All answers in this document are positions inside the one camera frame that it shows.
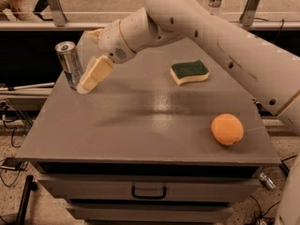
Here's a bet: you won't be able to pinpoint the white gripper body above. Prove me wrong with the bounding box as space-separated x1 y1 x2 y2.
97 20 136 64

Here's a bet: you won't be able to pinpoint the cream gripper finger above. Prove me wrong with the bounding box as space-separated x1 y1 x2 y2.
88 28 103 42
76 55 113 94

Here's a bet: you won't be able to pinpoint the silver redbull can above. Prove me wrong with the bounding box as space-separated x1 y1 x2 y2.
55 41 83 89

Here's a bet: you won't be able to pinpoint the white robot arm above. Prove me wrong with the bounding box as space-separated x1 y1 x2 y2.
77 0 300 133

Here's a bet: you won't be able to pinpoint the small silver can on floor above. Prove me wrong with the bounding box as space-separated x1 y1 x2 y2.
259 172 276 189

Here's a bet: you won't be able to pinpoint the green yellow sponge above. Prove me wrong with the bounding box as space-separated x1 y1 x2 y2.
171 60 209 85

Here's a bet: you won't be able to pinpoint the seated person in background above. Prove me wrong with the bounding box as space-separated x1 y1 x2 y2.
0 0 41 22

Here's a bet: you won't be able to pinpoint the grey drawer cabinet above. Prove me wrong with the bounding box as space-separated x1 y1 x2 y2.
18 39 279 224

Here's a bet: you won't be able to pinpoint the clear plastic water bottle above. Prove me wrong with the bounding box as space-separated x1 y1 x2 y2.
208 0 223 15

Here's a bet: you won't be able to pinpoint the black pole on floor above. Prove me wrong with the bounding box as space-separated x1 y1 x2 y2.
15 175 38 225

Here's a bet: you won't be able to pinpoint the orange fruit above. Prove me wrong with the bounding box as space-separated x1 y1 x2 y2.
211 113 244 146

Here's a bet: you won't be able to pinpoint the metal railing frame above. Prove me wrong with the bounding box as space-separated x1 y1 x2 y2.
1 0 300 31

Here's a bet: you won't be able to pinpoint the black drawer handle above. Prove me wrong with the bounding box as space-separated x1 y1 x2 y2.
131 186 167 201

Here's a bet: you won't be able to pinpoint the black floor cables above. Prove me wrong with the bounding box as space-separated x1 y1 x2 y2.
247 153 298 225

